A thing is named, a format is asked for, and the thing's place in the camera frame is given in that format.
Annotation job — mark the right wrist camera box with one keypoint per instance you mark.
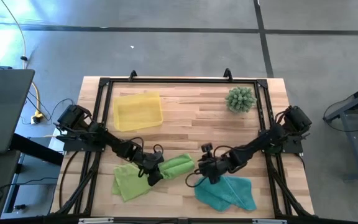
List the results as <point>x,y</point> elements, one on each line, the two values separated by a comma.
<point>207,147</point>

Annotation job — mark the grey side table top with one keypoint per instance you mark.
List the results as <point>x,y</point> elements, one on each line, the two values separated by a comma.
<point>5,109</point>

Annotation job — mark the black desk support bar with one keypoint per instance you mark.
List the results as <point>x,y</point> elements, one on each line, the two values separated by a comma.
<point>39,151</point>

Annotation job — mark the black aluminium table frame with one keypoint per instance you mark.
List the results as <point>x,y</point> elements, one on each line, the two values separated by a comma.
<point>182,81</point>

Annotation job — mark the yellow translucent plastic basket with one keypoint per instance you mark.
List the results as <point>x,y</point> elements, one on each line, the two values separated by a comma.
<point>138,110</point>

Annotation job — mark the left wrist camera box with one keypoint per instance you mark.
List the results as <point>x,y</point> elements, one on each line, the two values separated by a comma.
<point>155,179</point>

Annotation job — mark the grey metal table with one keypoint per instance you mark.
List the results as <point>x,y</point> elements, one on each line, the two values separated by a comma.
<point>353,105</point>

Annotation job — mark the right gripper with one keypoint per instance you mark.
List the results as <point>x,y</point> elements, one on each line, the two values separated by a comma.
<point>213,169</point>

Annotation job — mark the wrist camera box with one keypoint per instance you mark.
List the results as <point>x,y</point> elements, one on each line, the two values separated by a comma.
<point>207,147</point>
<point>155,179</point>

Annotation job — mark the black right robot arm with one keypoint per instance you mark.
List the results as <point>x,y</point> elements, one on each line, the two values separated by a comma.
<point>259,143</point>

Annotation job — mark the potted artificial green plant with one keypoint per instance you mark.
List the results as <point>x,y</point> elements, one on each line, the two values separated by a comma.
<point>240,99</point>

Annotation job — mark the green microfiber towel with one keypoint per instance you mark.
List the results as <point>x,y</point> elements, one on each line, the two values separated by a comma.
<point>179,165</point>
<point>129,183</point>

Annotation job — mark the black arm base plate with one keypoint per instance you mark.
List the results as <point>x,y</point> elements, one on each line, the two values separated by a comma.
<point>76,145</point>
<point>291,146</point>

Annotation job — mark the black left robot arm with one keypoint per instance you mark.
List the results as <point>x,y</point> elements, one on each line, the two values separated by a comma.
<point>104,140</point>

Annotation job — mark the teal microfiber towel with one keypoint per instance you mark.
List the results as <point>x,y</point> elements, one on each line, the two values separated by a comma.
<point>232,194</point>

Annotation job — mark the grey lower shelf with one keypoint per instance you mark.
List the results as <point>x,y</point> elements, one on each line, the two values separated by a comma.
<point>36,177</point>

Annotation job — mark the yellow power plug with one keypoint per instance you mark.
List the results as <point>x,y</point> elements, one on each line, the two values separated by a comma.
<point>37,118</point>

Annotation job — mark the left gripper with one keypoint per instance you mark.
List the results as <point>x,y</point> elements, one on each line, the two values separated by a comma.
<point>150,162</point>

